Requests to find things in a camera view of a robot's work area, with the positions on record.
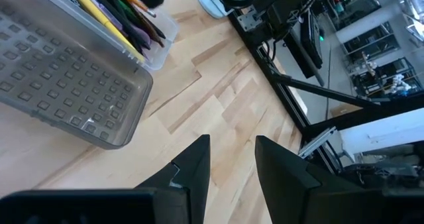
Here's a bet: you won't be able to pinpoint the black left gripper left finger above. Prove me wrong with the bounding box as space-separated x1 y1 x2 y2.
135 134 212 224

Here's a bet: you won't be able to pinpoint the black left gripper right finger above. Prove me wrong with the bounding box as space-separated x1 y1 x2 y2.
255 135 382 224

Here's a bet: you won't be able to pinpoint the green pen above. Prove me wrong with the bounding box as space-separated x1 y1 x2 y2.
99 0 144 36

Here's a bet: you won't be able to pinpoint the brown pencil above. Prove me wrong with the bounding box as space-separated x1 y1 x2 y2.
132 8 166 48

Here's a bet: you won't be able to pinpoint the black pen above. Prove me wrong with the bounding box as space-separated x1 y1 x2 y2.
82 0 152 51

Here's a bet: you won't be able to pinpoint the purple scissors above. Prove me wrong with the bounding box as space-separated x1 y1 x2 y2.
134 27 152 48

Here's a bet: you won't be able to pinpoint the purple mechanical pencil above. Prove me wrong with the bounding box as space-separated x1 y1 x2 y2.
78 0 123 29

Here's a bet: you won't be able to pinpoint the yellow pen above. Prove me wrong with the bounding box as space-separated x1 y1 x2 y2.
69 0 146 63

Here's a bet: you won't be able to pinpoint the clear plastic supply box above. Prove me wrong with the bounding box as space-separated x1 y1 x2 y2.
19 0 180 72

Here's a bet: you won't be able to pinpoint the grey studded box lid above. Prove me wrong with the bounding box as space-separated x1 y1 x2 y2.
0 0 154 150

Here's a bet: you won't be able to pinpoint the black box green light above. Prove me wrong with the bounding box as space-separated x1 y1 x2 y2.
299 8 324 70

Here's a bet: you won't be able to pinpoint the black storage shelf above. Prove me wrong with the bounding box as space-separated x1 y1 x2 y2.
343 21 401 63

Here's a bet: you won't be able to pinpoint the silver aluminium bracket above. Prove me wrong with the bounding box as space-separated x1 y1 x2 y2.
297 126 337 158

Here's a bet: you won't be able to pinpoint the black aluminium table frame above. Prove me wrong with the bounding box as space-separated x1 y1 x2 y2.
228 5 424 172

